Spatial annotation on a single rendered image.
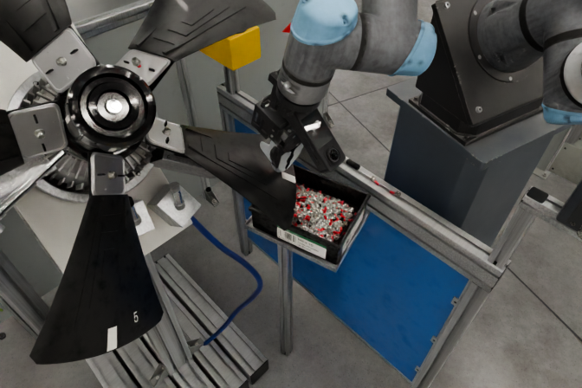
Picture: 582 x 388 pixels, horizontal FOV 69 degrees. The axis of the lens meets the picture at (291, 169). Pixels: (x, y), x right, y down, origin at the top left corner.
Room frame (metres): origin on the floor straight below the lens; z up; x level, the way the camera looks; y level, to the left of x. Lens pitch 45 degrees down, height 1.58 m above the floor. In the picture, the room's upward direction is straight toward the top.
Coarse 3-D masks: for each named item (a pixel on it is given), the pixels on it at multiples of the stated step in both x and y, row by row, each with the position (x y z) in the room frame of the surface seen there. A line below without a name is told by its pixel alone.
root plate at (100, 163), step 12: (96, 156) 0.46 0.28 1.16; (108, 156) 0.48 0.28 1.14; (120, 156) 0.50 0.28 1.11; (96, 168) 0.44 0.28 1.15; (108, 168) 0.46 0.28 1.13; (120, 168) 0.49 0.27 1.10; (96, 180) 0.43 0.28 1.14; (108, 180) 0.45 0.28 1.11; (120, 180) 0.47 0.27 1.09; (96, 192) 0.41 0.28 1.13; (108, 192) 0.44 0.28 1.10; (120, 192) 0.46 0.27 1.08
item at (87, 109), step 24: (96, 72) 0.52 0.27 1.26; (120, 72) 0.53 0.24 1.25; (72, 96) 0.48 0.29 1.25; (96, 96) 0.49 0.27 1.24; (120, 96) 0.51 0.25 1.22; (144, 96) 0.52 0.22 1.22; (72, 120) 0.45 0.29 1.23; (96, 120) 0.47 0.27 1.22; (120, 120) 0.48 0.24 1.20; (144, 120) 0.49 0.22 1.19; (72, 144) 0.50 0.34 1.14; (96, 144) 0.44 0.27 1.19; (120, 144) 0.45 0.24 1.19
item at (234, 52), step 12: (240, 36) 0.99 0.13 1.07; (252, 36) 1.02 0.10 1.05; (204, 48) 1.05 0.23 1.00; (216, 48) 1.01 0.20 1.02; (228, 48) 0.97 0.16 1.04; (240, 48) 0.99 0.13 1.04; (252, 48) 1.02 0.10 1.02; (216, 60) 1.02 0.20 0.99; (228, 60) 0.98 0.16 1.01; (240, 60) 0.99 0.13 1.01; (252, 60) 1.01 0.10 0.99
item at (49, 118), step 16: (16, 112) 0.46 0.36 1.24; (32, 112) 0.47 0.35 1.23; (48, 112) 0.48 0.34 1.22; (16, 128) 0.45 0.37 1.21; (32, 128) 0.46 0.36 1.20; (48, 128) 0.48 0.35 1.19; (64, 128) 0.49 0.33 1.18; (32, 144) 0.46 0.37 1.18; (48, 144) 0.47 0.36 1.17; (64, 144) 0.49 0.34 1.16
